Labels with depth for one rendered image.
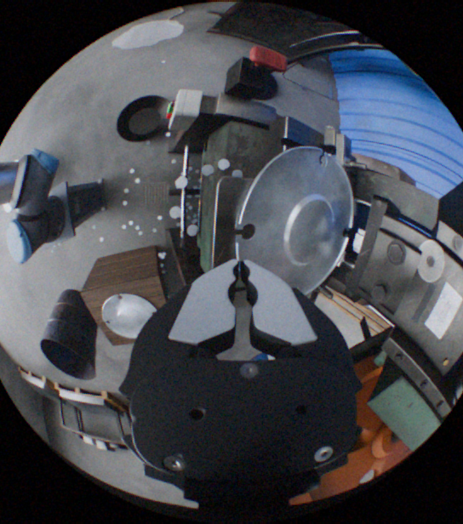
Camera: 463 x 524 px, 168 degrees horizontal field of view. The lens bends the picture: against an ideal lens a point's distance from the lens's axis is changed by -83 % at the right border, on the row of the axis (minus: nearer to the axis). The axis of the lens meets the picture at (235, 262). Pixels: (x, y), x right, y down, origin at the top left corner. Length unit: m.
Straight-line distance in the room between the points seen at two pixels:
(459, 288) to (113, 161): 1.21
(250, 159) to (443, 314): 0.45
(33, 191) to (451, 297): 0.71
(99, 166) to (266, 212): 0.93
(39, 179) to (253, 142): 0.46
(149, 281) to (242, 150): 0.59
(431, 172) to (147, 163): 1.89
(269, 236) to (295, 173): 0.10
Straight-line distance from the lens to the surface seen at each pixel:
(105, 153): 1.04
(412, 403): 0.34
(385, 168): 0.66
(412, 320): 0.31
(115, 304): 0.82
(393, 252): 0.24
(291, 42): 1.78
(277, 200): 0.24
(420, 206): 0.54
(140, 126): 1.03
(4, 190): 0.41
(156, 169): 0.97
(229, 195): 0.21
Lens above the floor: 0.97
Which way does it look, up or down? 52 degrees down
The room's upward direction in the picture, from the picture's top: 137 degrees clockwise
